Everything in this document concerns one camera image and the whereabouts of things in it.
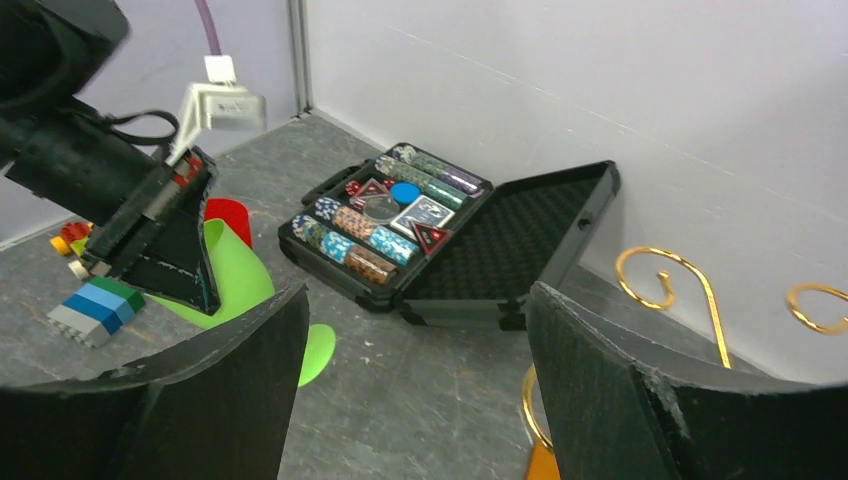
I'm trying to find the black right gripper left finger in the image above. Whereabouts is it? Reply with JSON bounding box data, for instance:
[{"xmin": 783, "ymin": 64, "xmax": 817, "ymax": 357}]
[{"xmin": 1, "ymin": 284, "xmax": 310, "ymax": 479}]

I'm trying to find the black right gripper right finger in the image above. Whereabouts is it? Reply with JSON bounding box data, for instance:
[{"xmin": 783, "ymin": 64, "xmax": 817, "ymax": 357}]
[{"xmin": 527, "ymin": 283, "xmax": 847, "ymax": 479}]

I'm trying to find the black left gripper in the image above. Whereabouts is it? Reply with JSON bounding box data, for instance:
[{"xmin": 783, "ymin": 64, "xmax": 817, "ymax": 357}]
[{"xmin": 81, "ymin": 148, "xmax": 221, "ymax": 315}]

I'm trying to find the green wine glass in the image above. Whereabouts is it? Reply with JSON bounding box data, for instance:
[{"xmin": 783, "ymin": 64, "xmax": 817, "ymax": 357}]
[{"xmin": 150, "ymin": 219, "xmax": 336, "ymax": 387}]

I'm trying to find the red wine glass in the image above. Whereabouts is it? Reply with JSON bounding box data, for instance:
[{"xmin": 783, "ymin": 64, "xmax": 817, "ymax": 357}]
[{"xmin": 204, "ymin": 197, "xmax": 253, "ymax": 248}]

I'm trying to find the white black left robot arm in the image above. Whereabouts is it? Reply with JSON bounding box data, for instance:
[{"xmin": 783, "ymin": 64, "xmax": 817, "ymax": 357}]
[{"xmin": 1, "ymin": 1, "xmax": 222, "ymax": 314}]

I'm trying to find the wooden rack base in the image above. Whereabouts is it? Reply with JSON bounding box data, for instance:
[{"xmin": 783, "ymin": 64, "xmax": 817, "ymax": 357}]
[{"xmin": 524, "ymin": 442, "xmax": 561, "ymax": 480}]

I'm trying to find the blue green toy block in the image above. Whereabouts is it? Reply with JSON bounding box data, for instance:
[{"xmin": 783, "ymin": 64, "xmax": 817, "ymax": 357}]
[{"xmin": 48, "ymin": 277, "xmax": 146, "ymax": 348}]

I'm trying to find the small toy car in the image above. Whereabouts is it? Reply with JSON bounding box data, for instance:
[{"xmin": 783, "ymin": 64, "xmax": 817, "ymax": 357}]
[{"xmin": 50, "ymin": 222, "xmax": 93, "ymax": 280}]

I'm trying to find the black poker chip case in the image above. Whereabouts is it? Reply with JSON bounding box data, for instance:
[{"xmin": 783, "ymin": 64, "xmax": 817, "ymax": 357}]
[{"xmin": 278, "ymin": 143, "xmax": 621, "ymax": 331}]

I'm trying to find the blue round chip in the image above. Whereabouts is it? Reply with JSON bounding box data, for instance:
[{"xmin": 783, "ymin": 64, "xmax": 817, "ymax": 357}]
[{"xmin": 389, "ymin": 182, "xmax": 421, "ymax": 206}]

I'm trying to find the playing card deck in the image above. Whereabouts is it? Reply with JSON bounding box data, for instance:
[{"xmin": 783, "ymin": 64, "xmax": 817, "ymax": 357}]
[{"xmin": 390, "ymin": 195, "xmax": 455, "ymax": 239}]

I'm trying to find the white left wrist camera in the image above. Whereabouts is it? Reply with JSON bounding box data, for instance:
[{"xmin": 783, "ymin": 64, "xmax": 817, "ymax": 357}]
[{"xmin": 165, "ymin": 83, "xmax": 267, "ymax": 167}]

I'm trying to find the gold wire glass rack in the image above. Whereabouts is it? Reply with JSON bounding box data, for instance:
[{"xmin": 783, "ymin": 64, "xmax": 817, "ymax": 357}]
[{"xmin": 521, "ymin": 246, "xmax": 847, "ymax": 454}]

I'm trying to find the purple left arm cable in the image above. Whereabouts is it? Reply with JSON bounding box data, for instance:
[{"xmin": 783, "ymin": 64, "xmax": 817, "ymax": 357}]
[{"xmin": 193, "ymin": 0, "xmax": 224, "ymax": 58}]

